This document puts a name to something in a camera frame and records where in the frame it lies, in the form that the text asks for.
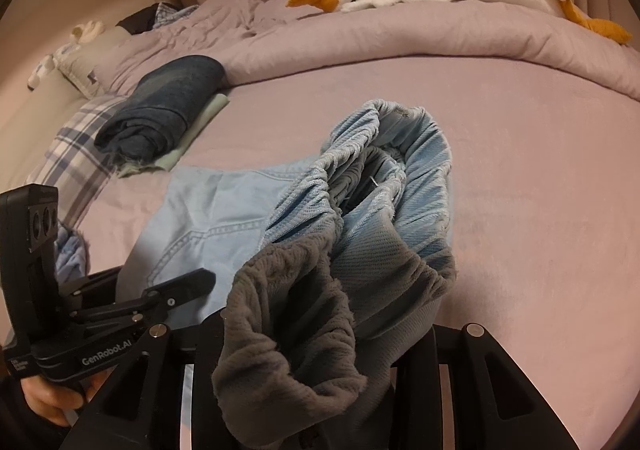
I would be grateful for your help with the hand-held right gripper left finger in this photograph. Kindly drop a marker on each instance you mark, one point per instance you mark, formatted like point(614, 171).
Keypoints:
point(205, 380)

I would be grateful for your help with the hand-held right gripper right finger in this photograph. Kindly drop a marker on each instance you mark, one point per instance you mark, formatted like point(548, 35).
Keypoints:
point(415, 390)

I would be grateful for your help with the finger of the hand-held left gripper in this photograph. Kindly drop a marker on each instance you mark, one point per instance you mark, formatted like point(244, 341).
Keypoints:
point(90, 280)
point(185, 285)

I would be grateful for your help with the light blue pants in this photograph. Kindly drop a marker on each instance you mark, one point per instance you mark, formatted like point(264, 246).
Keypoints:
point(350, 230)

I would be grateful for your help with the person's left hand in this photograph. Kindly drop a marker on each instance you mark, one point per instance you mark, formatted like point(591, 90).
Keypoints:
point(45, 400)

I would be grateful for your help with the crumpled light blue cloth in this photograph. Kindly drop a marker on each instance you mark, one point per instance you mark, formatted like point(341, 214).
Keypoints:
point(72, 250)

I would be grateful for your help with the blue plaid cloth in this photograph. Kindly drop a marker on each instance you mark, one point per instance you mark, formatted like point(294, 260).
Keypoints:
point(75, 149)

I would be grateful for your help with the light green folded cloth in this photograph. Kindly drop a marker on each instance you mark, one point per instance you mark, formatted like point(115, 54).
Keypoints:
point(200, 124)

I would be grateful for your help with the dark blue folded jeans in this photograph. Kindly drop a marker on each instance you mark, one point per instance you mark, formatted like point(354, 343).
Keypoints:
point(160, 104)

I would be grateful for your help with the pink bed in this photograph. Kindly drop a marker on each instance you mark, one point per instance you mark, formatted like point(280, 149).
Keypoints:
point(525, 230)

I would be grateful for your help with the small white plush toy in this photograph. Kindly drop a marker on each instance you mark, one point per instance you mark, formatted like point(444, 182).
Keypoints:
point(87, 29)

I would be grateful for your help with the dark cloth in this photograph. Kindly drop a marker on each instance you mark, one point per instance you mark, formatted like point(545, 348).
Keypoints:
point(140, 22)

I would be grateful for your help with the blue checked cloth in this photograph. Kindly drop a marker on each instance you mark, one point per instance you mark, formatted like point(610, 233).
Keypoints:
point(175, 14)

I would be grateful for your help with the lilac duvet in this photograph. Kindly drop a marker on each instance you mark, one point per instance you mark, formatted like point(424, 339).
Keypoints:
point(400, 34)

